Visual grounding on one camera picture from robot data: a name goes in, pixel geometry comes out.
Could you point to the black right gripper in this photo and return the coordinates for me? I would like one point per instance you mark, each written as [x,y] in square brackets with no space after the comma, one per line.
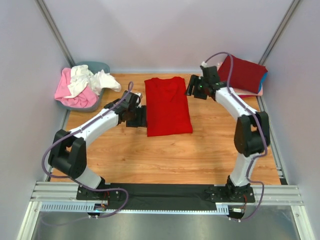
[193,81]

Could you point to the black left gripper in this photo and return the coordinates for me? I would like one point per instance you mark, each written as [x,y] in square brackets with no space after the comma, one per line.
[142,121]

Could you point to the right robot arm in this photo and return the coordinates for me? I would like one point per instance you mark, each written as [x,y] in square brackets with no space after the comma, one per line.
[252,131]

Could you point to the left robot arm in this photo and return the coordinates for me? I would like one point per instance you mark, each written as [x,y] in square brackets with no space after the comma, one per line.
[68,153]

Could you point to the light pink folded t-shirt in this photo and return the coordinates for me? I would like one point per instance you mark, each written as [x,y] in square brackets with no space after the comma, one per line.
[241,92]

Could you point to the magenta folded t-shirt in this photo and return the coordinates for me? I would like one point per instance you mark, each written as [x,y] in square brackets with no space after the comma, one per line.
[247,96]

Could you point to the dark red folded t-shirt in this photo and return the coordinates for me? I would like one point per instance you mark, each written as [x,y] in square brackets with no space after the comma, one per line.
[246,75]

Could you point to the pink crumpled t-shirt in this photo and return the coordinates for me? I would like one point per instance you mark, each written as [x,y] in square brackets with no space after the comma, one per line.
[78,95]

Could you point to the white crumpled t-shirt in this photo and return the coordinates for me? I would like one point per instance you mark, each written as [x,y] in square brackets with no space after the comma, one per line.
[96,81]

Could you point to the grey laundry basket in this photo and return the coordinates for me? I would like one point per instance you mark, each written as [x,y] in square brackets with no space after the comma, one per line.
[94,66]

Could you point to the blue folded t-shirt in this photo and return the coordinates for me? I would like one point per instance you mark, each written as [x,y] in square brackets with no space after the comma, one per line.
[262,83]

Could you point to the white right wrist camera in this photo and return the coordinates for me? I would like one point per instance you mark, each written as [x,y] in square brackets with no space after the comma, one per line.
[203,65]

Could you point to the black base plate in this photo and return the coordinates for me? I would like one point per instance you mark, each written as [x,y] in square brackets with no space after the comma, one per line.
[182,196]

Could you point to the perforated cable duct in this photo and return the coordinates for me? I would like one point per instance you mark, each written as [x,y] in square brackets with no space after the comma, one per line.
[91,207]

